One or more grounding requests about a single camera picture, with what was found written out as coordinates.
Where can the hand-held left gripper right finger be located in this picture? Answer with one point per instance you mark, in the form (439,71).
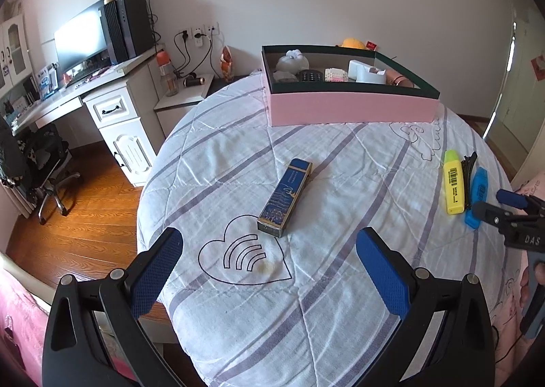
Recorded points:
(383,276)

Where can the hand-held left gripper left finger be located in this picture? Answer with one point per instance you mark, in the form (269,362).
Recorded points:
(155,276)

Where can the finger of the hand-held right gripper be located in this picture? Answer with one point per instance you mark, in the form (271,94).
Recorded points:
(515,198)
(489,212)

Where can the blue highlighter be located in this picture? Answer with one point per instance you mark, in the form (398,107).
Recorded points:
(477,195)

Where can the yellow highlighter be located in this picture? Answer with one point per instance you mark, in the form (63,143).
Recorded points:
(453,182)

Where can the black hair clip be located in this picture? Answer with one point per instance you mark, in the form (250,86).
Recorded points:
(468,170)

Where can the blue patterned slim box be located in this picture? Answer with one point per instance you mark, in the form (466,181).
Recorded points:
(285,199)

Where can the rose gold foil roll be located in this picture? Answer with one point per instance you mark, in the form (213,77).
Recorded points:
(398,80)

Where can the pink box with dark rim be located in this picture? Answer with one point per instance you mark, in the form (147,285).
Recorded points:
(349,108)

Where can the black calculator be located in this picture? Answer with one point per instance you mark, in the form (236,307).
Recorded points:
(310,75)

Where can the grey lumpy object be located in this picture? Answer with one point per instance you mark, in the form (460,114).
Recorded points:
(284,75)

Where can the white animal figurine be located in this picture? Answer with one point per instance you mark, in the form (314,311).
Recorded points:
(296,57)

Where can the person's right hand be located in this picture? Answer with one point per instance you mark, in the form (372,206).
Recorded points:
(540,274)

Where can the pink blanket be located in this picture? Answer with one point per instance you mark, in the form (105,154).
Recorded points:
(517,280)

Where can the white striped quilt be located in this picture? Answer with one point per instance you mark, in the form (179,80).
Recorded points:
(332,182)

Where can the white door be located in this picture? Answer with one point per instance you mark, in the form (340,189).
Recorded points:
(521,72)

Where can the pink floral cloth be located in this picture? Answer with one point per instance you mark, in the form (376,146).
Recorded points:
(21,319)

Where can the white drawer cabinet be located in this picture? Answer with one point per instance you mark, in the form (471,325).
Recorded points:
(123,131)

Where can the black office chair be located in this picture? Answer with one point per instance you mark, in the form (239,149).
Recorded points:
(38,165)

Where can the white nightstand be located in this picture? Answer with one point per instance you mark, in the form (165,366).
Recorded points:
(183,93)

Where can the white tape dispenser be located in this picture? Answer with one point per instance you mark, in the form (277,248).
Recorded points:
(366,72)

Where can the black cylinder device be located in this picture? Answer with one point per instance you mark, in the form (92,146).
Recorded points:
(193,81)

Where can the orange lid water bottle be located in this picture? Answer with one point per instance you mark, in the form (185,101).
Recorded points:
(167,74)

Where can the white desk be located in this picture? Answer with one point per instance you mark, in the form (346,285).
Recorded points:
(72,91)

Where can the red tag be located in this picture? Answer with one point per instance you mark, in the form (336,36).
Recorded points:
(371,45)

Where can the blue box on desk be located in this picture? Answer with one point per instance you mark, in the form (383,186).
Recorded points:
(47,82)

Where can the computer monitor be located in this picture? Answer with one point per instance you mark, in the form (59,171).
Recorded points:
(81,44)

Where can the black computer tower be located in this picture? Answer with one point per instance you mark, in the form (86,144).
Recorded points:
(127,29)

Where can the white glass-door cabinet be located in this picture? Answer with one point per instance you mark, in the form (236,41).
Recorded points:
(12,50)

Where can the wall socket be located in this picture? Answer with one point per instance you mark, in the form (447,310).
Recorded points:
(204,32)

